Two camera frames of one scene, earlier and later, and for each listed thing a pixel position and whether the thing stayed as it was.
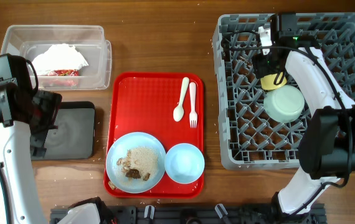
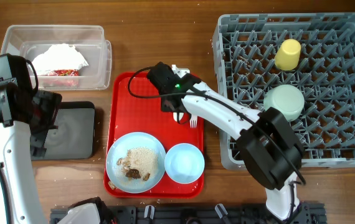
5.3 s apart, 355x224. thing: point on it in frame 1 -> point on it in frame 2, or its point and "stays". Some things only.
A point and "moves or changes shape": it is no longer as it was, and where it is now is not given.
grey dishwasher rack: [248, 137] stays
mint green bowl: [284, 104] stays
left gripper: [51, 102] stays
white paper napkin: [58, 57] stays
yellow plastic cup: [267, 82] moves or changes shape
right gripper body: [265, 69] -> [171, 104]
